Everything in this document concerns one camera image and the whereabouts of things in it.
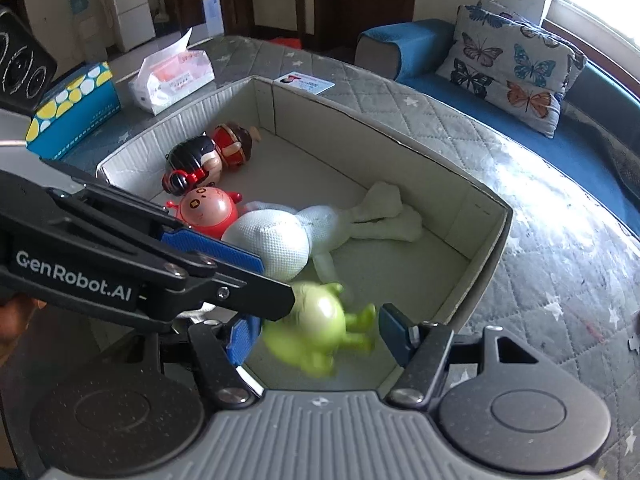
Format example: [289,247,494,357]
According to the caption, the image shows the red round tumbler toy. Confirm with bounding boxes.
[165,186,243,240]

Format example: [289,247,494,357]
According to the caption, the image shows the black-haired red doll figurine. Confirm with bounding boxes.
[162,122,262,196]

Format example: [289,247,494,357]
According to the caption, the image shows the white plush rabbit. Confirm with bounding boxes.
[222,182,422,283]

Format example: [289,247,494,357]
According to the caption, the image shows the person hand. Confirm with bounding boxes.
[0,294,47,365]

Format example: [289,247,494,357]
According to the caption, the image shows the blue yellow tissue box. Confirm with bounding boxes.
[25,62,122,160]

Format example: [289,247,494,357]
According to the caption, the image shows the white cardboard box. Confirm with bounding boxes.
[96,78,512,393]

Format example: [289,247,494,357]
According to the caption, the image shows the pink white tissue pack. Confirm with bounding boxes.
[128,28,215,116]

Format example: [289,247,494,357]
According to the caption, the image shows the ID card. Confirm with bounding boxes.
[274,72,335,96]

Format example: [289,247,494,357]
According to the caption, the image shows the white refrigerator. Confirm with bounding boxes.
[110,0,155,52]

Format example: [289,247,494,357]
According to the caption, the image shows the blue sofa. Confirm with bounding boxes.
[355,18,639,232]

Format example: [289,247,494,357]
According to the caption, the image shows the butterfly print pillow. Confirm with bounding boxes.
[436,0,587,138]

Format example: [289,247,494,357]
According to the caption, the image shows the window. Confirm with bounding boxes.
[546,0,639,70]

